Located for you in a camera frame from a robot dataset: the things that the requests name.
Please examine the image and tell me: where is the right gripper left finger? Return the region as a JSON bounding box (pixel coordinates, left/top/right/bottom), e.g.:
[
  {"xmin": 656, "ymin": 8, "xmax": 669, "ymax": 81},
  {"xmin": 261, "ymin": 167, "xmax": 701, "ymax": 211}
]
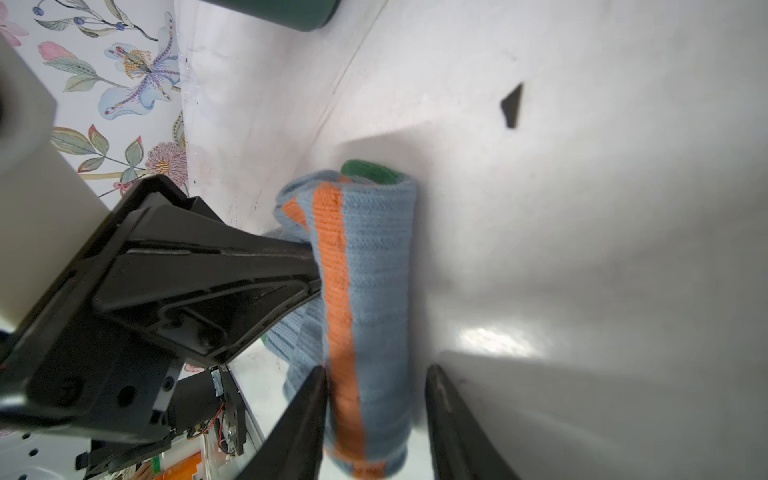
[{"xmin": 236, "ymin": 366, "xmax": 328, "ymax": 480}]

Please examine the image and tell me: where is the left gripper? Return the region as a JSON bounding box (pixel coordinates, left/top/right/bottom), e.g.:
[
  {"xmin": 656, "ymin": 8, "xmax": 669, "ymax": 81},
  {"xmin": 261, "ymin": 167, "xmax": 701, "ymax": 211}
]
[{"xmin": 1, "ymin": 176, "xmax": 321, "ymax": 444}]

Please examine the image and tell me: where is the green compartment organizer tray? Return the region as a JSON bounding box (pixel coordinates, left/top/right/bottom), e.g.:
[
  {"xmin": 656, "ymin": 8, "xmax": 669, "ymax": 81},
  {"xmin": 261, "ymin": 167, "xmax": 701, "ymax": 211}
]
[{"xmin": 206, "ymin": 0, "xmax": 341, "ymax": 32}]

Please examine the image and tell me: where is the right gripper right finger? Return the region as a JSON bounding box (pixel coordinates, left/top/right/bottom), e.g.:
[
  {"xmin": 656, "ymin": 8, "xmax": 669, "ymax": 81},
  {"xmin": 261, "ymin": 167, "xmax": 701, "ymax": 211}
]
[{"xmin": 425, "ymin": 364, "xmax": 520, "ymax": 480}]

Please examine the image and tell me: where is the blue orange green sock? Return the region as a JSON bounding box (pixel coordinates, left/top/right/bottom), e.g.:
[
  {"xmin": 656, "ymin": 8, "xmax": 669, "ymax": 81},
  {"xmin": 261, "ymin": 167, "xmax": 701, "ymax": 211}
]
[{"xmin": 265, "ymin": 160, "xmax": 417, "ymax": 479}]

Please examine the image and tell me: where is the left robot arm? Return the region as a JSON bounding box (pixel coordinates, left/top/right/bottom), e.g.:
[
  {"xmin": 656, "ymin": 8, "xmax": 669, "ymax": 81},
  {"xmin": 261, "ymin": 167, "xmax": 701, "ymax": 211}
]
[{"xmin": 1, "ymin": 43, "xmax": 321, "ymax": 443}]

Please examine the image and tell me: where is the small black debris chip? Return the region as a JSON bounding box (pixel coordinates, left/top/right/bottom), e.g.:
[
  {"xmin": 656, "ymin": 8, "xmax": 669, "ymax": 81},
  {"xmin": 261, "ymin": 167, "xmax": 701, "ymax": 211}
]
[{"xmin": 500, "ymin": 83, "xmax": 524, "ymax": 130}]

